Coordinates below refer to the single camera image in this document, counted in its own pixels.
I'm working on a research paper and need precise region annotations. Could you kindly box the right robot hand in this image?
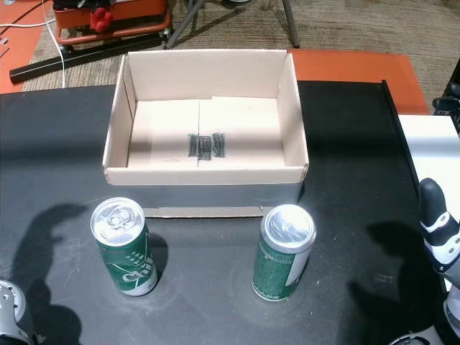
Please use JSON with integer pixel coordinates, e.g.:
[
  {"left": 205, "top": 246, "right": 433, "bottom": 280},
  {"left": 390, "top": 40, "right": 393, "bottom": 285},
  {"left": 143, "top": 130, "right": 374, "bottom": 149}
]
[{"left": 392, "top": 178, "right": 460, "bottom": 345}]

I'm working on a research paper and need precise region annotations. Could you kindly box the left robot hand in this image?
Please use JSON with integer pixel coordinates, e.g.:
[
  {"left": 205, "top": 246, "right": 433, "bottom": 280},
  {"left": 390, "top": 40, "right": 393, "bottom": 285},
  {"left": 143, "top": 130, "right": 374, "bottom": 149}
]
[{"left": 0, "top": 279, "right": 41, "bottom": 345}]

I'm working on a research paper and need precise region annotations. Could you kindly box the green can with star print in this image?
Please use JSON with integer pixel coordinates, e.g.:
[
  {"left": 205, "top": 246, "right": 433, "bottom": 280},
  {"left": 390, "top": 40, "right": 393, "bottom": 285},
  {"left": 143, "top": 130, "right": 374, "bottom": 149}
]
[{"left": 89, "top": 196, "right": 159, "bottom": 298}]

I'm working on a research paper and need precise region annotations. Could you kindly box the green can with white panel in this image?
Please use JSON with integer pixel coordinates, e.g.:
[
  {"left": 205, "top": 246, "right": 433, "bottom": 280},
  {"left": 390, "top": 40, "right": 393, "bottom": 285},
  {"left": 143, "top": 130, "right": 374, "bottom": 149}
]
[{"left": 251, "top": 203, "right": 317, "bottom": 302}]

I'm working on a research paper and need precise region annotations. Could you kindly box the open cardboard box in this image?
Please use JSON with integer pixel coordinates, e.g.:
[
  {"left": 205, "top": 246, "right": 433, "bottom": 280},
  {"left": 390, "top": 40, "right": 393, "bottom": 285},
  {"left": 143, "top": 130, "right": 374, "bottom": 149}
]
[{"left": 102, "top": 49, "right": 310, "bottom": 219}]

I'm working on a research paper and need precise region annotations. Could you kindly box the black chair base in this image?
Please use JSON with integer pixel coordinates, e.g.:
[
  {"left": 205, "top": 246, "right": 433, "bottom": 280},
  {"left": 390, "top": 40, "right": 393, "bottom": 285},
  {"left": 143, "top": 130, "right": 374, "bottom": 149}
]
[{"left": 432, "top": 83, "right": 460, "bottom": 127}]

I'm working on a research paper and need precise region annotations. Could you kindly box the orange floor mat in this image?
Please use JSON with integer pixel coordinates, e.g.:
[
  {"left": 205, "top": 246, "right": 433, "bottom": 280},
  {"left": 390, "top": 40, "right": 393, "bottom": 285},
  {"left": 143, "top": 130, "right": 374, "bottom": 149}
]
[
  {"left": 287, "top": 49, "right": 431, "bottom": 116},
  {"left": 0, "top": 0, "right": 55, "bottom": 95}
]

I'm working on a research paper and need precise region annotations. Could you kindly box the black metal beam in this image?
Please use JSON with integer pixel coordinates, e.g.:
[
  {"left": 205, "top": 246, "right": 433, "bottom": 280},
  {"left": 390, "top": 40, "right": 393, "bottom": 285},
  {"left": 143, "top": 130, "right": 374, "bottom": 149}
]
[{"left": 9, "top": 34, "right": 170, "bottom": 86}]

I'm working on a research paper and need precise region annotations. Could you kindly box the grey metal leg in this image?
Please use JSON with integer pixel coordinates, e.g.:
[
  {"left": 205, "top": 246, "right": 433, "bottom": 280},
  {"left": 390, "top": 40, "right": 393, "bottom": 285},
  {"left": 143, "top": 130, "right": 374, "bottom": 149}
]
[
  {"left": 282, "top": 0, "right": 301, "bottom": 50},
  {"left": 163, "top": 0, "right": 202, "bottom": 50}
]

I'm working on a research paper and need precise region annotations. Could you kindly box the red knob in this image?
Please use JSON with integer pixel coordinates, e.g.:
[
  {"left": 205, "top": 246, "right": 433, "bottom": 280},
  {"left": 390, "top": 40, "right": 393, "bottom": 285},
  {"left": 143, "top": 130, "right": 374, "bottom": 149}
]
[{"left": 89, "top": 7, "right": 111, "bottom": 30}]

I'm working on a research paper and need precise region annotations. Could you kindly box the black bag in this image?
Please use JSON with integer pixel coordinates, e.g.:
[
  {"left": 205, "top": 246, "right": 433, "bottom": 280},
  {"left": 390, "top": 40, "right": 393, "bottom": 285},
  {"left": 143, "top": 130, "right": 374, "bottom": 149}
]
[{"left": 53, "top": 0, "right": 112, "bottom": 12}]

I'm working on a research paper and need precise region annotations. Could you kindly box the orange equipment cart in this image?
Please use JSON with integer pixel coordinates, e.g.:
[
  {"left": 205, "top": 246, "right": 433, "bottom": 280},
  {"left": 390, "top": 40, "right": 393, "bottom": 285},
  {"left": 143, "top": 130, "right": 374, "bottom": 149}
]
[{"left": 52, "top": 0, "right": 173, "bottom": 47}]

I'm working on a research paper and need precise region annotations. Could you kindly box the white cable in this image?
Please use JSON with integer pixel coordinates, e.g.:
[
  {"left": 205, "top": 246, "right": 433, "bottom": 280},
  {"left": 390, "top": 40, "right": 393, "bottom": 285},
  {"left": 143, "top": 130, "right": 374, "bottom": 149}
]
[{"left": 0, "top": 0, "right": 68, "bottom": 89}]

